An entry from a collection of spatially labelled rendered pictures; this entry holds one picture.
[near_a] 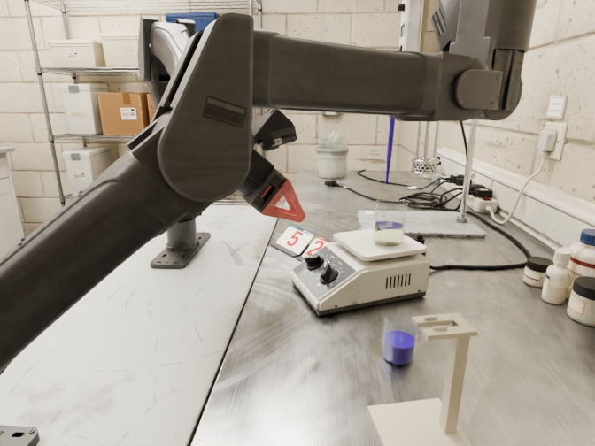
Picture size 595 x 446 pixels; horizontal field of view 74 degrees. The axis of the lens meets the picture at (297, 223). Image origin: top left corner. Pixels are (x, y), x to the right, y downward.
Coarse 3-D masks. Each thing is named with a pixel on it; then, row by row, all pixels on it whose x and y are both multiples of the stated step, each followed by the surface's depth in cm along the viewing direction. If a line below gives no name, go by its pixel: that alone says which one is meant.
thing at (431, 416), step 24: (432, 336) 33; (456, 336) 33; (456, 360) 35; (456, 384) 36; (384, 408) 41; (408, 408) 41; (432, 408) 41; (456, 408) 37; (384, 432) 38; (408, 432) 38; (432, 432) 38; (456, 432) 38
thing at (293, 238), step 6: (288, 228) 91; (294, 228) 90; (288, 234) 90; (294, 234) 88; (300, 234) 87; (306, 234) 86; (282, 240) 89; (288, 240) 88; (294, 240) 87; (300, 240) 86; (306, 240) 85; (294, 246) 86; (300, 246) 85
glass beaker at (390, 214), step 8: (376, 200) 65; (384, 200) 66; (392, 200) 65; (400, 200) 65; (376, 208) 63; (384, 208) 61; (392, 208) 61; (400, 208) 61; (376, 216) 63; (384, 216) 62; (392, 216) 61; (400, 216) 62; (376, 224) 63; (384, 224) 62; (392, 224) 62; (400, 224) 62; (376, 232) 63; (384, 232) 62; (392, 232) 62; (400, 232) 62; (376, 240) 64; (384, 240) 63; (392, 240) 62; (400, 240) 63; (392, 248) 63
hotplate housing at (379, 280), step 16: (352, 256) 65; (416, 256) 65; (368, 272) 60; (384, 272) 61; (400, 272) 62; (416, 272) 63; (304, 288) 64; (336, 288) 59; (352, 288) 60; (368, 288) 61; (384, 288) 62; (400, 288) 63; (416, 288) 64; (320, 304) 59; (336, 304) 60; (352, 304) 61; (368, 304) 62
